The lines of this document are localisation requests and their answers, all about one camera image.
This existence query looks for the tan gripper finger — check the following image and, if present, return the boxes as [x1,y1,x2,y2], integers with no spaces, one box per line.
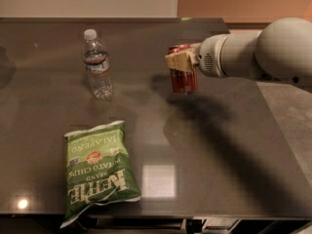
[165,51,193,72]

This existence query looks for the red coke can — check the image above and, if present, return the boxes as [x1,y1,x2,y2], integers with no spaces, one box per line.
[168,44,198,94]

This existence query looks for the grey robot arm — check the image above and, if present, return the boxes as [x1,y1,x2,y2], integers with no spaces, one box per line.
[165,18,312,87]

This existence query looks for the clear plastic water bottle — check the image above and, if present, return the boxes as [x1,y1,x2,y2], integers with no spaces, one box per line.
[82,29,113,100]

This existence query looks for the green kettle chips bag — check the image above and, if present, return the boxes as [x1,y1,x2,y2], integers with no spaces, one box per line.
[61,120,140,227]

